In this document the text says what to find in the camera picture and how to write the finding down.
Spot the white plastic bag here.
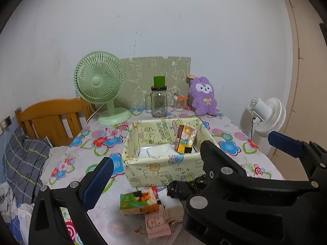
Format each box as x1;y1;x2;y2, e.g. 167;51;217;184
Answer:
139;144;177;159

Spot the cotton swab container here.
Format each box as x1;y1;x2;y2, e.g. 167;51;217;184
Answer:
173;94;189;112

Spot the orange yellow snack box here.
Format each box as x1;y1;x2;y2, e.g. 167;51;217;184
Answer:
174;125;197;155

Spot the white crumpled bedding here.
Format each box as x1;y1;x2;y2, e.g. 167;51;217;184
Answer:
0;181;35;245

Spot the green patterned cardboard sheet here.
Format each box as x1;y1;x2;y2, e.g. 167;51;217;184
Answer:
120;56;192;109

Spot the wall socket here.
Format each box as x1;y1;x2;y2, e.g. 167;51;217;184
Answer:
0;116;12;134

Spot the green desk fan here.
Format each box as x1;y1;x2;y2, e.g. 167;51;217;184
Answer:
74;51;132;126

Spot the beige door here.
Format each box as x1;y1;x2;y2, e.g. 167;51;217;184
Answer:
278;0;327;159

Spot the glass jar with green lid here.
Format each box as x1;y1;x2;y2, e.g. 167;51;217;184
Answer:
145;76;168;118

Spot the pink tissue pack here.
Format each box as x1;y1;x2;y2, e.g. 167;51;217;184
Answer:
144;210;172;239

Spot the black plastic bag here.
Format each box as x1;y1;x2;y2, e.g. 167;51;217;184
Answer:
167;174;213;200

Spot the clear plastic bag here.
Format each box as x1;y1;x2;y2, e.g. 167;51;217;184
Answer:
153;187;185;210

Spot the white standing fan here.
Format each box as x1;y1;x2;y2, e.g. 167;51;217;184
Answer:
241;97;287;143

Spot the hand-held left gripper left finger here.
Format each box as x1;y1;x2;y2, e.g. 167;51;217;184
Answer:
29;156;114;245

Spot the yellow patterned fabric storage box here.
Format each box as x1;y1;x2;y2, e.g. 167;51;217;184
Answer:
122;119;221;187

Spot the beige cloth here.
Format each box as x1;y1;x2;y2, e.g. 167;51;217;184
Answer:
163;204;185;226

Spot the grey plaid pillow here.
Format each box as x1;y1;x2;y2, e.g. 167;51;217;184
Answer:
2;127;52;205

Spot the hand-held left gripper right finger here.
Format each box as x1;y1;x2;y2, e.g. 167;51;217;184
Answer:
183;131;327;245

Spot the purple plush rabbit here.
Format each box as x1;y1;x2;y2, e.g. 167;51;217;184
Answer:
187;75;218;116

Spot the white fan cable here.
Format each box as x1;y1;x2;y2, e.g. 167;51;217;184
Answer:
86;104;103;123

